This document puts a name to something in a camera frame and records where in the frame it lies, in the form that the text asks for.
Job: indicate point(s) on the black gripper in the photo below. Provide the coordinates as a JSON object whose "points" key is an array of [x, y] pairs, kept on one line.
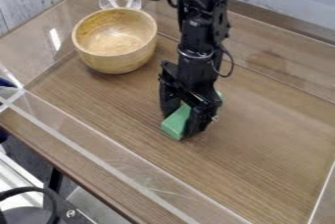
{"points": [[190, 78]]}

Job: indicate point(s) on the green rectangular block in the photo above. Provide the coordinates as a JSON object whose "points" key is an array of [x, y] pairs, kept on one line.
{"points": [[174, 123]]}

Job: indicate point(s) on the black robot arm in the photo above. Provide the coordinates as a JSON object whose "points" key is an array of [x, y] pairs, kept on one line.
{"points": [[204, 26]]}

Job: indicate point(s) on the light wooden bowl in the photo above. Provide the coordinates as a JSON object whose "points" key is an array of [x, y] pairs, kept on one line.
{"points": [[115, 40]]}

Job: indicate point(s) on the clear acrylic tray walls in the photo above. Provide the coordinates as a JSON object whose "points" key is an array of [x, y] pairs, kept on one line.
{"points": [[259, 168]]}

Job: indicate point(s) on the black table leg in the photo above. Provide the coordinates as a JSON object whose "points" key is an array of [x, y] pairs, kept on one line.
{"points": [[55, 180]]}

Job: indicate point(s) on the grey metal base plate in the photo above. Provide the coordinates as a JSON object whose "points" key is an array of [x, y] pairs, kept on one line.
{"points": [[68, 214]]}

